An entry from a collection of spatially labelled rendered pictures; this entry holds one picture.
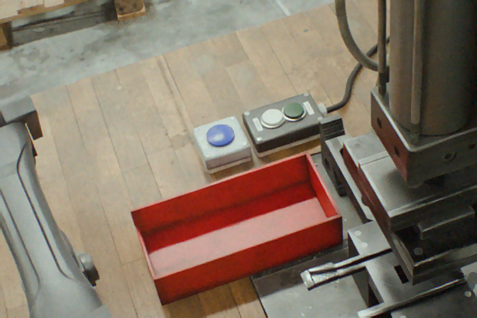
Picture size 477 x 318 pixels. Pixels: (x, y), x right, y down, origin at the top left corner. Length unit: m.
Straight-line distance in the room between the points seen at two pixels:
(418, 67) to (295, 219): 0.53
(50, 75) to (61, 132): 1.48
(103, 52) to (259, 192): 1.72
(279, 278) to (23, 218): 0.48
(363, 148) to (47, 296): 0.40
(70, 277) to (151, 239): 0.47
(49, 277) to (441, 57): 0.38
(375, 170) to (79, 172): 0.56
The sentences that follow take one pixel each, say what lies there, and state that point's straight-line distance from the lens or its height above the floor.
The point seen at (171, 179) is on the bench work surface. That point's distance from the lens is 1.34.
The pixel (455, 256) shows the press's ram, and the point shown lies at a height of 1.13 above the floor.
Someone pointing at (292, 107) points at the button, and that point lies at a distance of 1.36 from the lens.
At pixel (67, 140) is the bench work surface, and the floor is 0.90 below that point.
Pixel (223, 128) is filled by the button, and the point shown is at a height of 0.94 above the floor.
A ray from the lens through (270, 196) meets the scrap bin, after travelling 1.29.
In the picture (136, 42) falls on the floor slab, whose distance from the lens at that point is 2.95.
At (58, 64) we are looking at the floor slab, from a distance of 2.96.
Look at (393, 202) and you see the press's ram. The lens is 0.93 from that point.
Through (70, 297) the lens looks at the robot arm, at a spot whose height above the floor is 1.26.
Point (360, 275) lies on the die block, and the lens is 1.17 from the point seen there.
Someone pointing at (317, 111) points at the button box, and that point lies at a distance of 1.36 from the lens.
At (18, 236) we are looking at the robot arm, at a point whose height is 1.29.
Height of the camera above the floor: 1.91
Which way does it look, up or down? 48 degrees down
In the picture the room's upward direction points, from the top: 10 degrees counter-clockwise
